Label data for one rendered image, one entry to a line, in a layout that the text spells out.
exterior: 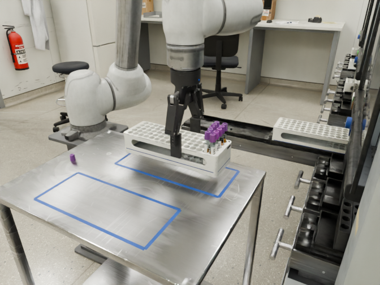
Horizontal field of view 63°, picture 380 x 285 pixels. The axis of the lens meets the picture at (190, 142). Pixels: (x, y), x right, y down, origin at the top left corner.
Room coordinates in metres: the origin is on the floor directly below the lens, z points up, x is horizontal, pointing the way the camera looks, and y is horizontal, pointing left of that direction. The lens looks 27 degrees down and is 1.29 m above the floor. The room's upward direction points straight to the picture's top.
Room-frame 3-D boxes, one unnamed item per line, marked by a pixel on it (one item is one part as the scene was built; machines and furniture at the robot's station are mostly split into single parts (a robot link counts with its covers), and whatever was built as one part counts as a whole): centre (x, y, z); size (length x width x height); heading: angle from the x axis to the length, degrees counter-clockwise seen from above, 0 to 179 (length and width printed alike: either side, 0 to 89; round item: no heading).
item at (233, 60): (3.73, -0.37, 0.52); 0.64 x 0.60 x 1.05; 173
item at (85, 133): (1.27, 0.47, 0.73); 0.22 x 0.18 x 0.06; 153
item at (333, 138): (0.94, -0.44, 0.83); 0.30 x 0.10 x 0.06; 63
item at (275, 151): (1.02, -0.28, 0.78); 0.73 x 0.14 x 0.09; 63
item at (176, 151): (0.71, 0.04, 0.93); 0.03 x 0.01 x 0.07; 61
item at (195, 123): (0.80, -0.01, 0.93); 0.03 x 0.01 x 0.07; 61
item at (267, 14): (4.40, -1.02, 1.02); 0.22 x 0.17 x 0.24; 153
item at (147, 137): (0.77, 0.04, 0.89); 0.30 x 0.10 x 0.06; 61
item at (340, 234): (0.49, -0.32, 0.85); 0.12 x 0.02 x 0.06; 152
